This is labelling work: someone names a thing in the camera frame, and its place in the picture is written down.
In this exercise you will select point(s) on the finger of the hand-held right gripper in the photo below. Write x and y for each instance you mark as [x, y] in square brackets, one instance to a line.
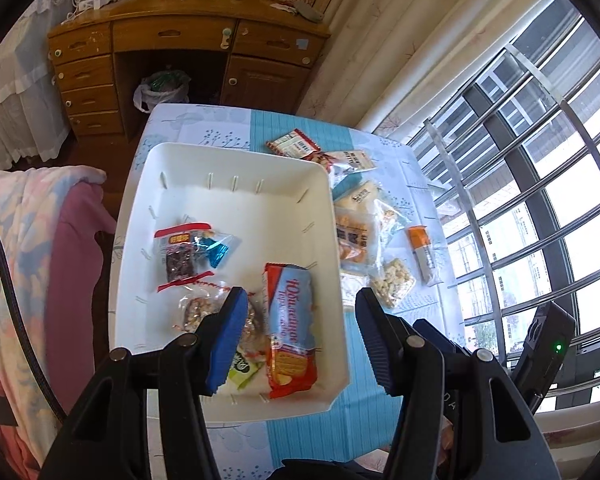
[440, 340]

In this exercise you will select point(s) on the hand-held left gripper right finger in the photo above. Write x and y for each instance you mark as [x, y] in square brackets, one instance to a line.
[375, 340]

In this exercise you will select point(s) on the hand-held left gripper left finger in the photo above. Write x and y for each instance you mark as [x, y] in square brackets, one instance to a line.
[227, 340]

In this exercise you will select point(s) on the clear golden candy packet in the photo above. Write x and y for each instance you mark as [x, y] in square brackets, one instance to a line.
[254, 327]

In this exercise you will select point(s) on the green candy packet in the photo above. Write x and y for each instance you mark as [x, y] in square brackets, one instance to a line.
[242, 367]

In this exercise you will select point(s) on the clear nut snack packet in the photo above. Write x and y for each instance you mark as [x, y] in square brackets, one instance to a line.
[195, 307]

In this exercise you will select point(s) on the blue red biscuit packet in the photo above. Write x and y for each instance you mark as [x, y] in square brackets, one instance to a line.
[290, 325]

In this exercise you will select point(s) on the blue candy wrapper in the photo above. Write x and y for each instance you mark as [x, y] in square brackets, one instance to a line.
[217, 252]

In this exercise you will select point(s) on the red clear chocolate packet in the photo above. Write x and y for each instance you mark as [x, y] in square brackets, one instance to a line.
[180, 260]

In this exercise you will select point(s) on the white plastic tray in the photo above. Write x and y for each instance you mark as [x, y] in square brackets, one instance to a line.
[260, 220]

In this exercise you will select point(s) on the white candies clear packet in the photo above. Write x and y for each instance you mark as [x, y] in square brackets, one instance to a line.
[352, 285]

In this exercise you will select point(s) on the puffed snack clear packet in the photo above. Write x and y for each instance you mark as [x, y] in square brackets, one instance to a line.
[392, 280]

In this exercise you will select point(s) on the orange white snack packet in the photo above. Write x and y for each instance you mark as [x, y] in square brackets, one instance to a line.
[422, 255]

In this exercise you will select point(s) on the blue white printed tablecloth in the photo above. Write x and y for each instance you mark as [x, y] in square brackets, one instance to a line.
[330, 430]

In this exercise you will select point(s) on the round crackers clear packet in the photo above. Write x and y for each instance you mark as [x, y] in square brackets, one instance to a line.
[352, 240]

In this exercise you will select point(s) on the clear mixed snack packet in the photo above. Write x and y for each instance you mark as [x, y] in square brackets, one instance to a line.
[390, 217]

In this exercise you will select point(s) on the window with metal grille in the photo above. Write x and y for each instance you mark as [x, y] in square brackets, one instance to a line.
[530, 175]

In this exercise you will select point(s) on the pink blanket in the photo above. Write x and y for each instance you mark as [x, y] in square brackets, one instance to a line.
[75, 260]

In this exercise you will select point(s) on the white red printed packet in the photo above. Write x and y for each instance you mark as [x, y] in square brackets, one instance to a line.
[330, 162]

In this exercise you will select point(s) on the red white snack packet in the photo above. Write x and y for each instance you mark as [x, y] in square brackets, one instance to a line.
[292, 144]

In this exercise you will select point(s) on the trash bin with bag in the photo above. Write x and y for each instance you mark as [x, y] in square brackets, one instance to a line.
[162, 87]

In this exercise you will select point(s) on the white drawer safety latch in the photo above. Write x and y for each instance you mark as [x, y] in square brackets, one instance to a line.
[225, 37]

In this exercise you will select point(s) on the cream leaf print curtain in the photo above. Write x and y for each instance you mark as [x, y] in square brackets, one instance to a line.
[405, 35]

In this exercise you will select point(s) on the white lace bed cover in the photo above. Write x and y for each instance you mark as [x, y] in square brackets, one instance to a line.
[15, 85]

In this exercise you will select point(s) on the wooden desk with drawers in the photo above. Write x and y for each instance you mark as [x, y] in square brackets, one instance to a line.
[180, 10]

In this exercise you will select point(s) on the grey cloth item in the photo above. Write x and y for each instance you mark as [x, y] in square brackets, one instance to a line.
[307, 10]

